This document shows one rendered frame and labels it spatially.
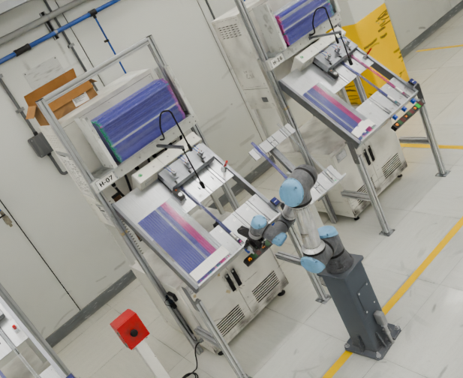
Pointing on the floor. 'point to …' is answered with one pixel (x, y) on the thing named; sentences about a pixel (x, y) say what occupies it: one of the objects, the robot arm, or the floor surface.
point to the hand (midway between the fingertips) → (248, 247)
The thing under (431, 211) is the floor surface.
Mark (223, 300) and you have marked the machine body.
